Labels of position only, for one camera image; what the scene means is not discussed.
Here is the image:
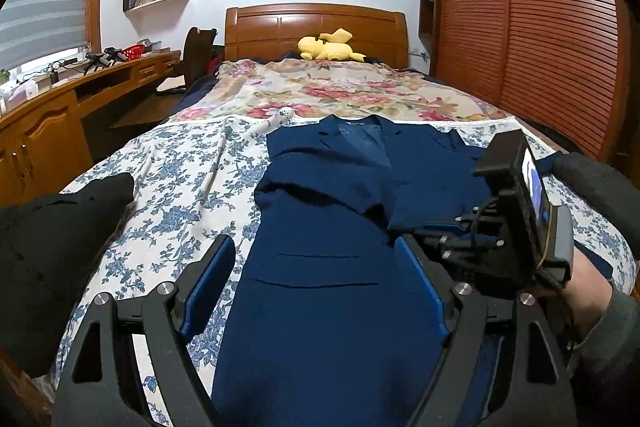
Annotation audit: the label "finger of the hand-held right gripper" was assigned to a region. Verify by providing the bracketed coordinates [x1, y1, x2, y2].
[411, 218, 477, 265]

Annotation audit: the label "blue floral bed sheet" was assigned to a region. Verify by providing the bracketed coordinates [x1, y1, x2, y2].
[50, 114, 638, 427]

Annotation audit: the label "dark brown chair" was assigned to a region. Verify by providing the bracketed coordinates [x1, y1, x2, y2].
[157, 27, 219, 94]

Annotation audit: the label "yellow plush toy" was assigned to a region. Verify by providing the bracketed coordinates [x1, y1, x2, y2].
[297, 28, 366, 62]

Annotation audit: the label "wooden desk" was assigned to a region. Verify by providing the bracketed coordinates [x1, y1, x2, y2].
[0, 49, 182, 195]

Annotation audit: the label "person's right hand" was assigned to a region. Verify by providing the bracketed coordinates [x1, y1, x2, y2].
[531, 249, 616, 348]

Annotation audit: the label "wooden bed headboard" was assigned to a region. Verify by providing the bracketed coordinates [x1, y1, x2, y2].
[224, 3, 411, 70]

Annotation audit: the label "dark blue quilt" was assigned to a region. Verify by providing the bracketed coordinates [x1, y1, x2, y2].
[160, 74, 224, 124]

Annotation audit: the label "wooden louvered wardrobe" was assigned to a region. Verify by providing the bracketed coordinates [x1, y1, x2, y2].
[432, 0, 633, 162]

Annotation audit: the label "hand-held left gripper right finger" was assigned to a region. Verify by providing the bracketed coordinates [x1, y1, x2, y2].
[392, 234, 581, 427]

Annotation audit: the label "navy blue jacket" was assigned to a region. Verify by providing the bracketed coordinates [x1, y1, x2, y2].
[210, 114, 506, 427]

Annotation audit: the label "black garment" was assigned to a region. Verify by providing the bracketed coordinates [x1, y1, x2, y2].
[0, 172, 136, 378]

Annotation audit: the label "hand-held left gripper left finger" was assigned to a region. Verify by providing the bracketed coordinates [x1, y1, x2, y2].
[52, 234, 236, 427]

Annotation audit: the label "red floral blanket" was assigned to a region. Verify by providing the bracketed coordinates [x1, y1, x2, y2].
[167, 57, 511, 125]

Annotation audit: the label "person's right forearm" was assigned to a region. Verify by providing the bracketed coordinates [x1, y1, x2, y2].
[565, 289, 640, 427]

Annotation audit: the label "black gadgets on desk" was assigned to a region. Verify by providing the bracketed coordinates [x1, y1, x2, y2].
[84, 48, 127, 74]

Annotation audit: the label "white box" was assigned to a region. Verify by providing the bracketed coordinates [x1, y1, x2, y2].
[14, 79, 42, 101]

